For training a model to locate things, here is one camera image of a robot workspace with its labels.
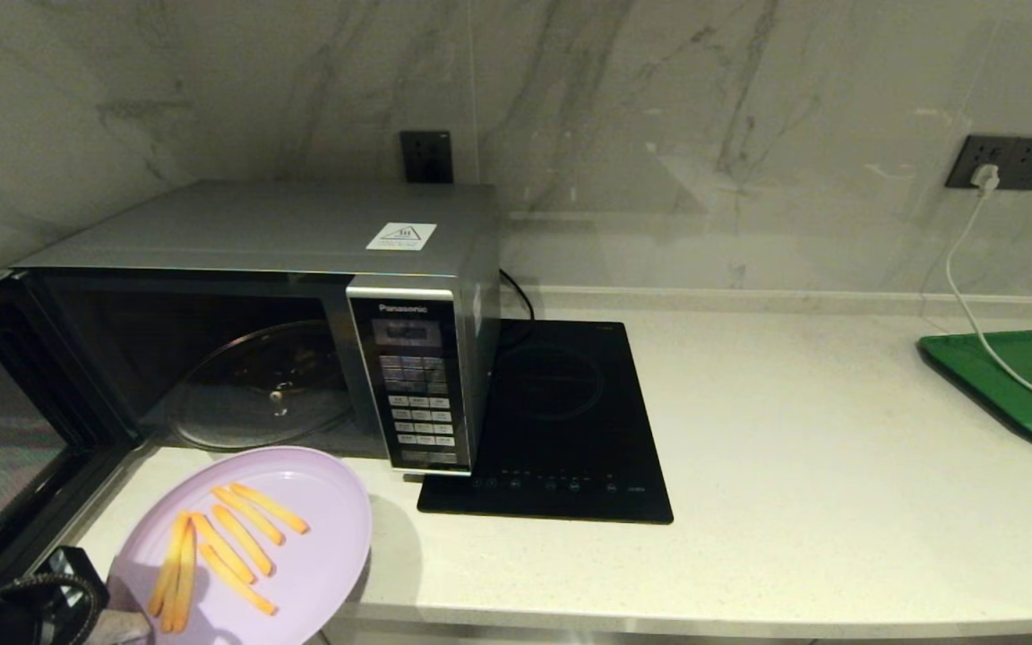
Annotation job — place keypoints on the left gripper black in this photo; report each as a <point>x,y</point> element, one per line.
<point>68,609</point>

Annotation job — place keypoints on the lilac round plate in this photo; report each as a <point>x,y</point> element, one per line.
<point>319,555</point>

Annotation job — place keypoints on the silver microwave oven body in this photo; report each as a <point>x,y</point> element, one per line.
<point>283,224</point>

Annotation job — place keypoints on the long orange french fry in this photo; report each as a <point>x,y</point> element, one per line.
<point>167,564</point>

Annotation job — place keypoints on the white warning sticker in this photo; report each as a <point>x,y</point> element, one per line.
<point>401,236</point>

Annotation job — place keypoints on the black induction cooktop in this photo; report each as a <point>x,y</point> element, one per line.
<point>561,421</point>

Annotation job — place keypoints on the white charger plug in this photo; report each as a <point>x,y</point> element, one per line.
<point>984,177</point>

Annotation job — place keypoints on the black single wall socket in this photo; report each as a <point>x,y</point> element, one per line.
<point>426,157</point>

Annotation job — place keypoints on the black wide wall socket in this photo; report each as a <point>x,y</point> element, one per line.
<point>1027,161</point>

